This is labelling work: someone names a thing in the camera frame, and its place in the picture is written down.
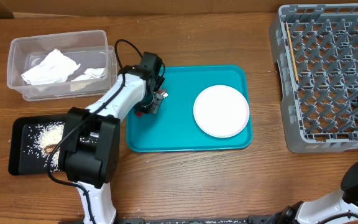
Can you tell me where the large white plate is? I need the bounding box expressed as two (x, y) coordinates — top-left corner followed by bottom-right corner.
(193, 85), (250, 138)

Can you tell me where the brown food scrap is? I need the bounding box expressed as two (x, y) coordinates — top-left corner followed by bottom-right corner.
(44, 144), (56, 155)

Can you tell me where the pile of white rice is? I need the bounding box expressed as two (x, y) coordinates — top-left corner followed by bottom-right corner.
(24, 121), (64, 168)

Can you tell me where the wooden chopstick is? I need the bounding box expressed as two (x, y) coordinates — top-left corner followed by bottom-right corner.
(285, 22), (299, 82)

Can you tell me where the red sauce packet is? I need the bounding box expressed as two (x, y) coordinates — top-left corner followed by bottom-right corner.
(135, 110), (144, 117)

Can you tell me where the white paper napkin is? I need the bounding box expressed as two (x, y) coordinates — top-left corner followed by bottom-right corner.
(21, 49), (81, 85)

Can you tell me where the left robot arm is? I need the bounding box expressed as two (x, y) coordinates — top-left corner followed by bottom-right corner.
(55, 52), (165, 223)

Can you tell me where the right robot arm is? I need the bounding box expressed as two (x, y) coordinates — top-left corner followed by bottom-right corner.
(272, 162), (358, 224)

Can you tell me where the grey dishwasher rack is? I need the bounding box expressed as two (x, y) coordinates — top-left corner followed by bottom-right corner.
(269, 3), (358, 153)

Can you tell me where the teal serving tray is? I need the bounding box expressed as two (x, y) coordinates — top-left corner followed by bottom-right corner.
(126, 65), (253, 152)

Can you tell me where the clear plastic storage bin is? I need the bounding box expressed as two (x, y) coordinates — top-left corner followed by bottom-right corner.
(6, 30), (117, 101)

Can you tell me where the black plastic tray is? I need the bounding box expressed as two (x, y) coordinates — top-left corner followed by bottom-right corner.
(8, 114), (65, 175)

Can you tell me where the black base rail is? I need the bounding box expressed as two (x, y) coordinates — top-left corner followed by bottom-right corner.
(115, 213), (283, 224)

